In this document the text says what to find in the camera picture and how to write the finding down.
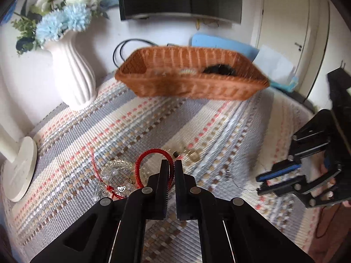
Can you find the crystal bead bracelet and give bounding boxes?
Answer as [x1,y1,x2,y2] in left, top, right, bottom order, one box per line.
[93,167,135,202]

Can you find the white door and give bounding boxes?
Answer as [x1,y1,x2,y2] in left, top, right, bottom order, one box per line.
[256,0,330,96]

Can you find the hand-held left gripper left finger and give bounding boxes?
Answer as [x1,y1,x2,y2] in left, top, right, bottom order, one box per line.
[30,160,169,263]

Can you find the red string butterfly bracelet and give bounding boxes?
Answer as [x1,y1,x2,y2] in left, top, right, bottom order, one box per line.
[92,151,129,199]

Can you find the white ribbed vase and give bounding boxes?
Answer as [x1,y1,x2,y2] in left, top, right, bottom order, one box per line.
[44,30,97,111]

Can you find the tissue pack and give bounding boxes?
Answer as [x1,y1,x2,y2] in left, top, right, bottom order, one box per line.
[254,44,299,92]

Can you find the striped woven tablecloth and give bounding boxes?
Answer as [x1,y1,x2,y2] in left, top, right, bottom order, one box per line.
[3,73,325,263]

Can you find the thin silver necklace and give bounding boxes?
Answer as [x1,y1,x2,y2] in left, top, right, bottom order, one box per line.
[225,170,260,192]

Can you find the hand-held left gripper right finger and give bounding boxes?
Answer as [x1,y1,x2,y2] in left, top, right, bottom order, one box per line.
[175,160,316,263]

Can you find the white desk lamp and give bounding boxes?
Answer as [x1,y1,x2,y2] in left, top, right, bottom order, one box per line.
[0,123,37,202]

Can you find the clear coil hair tie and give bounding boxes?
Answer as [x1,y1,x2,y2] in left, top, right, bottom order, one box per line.
[106,159,138,172]

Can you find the black cable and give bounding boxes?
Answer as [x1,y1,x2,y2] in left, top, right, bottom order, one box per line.
[113,40,157,68]

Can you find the gold chain bracelet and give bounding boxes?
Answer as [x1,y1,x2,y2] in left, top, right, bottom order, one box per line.
[171,147,201,163]

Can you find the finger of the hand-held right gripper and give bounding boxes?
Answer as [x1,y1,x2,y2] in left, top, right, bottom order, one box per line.
[257,167,343,209]
[256,109,340,183]

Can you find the black wristband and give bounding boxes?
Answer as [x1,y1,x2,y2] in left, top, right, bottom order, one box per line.
[203,64,236,76]

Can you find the light blue plastic board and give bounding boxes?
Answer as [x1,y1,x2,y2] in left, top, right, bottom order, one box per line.
[190,33,260,61]

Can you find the red woven bracelet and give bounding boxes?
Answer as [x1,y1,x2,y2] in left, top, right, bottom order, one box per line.
[135,148,176,189]

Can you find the brown wicker basket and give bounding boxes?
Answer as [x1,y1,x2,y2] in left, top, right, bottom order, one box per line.
[115,46,270,101]

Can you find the blue white artificial flowers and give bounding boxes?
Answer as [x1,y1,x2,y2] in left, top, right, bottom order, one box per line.
[11,0,118,57]

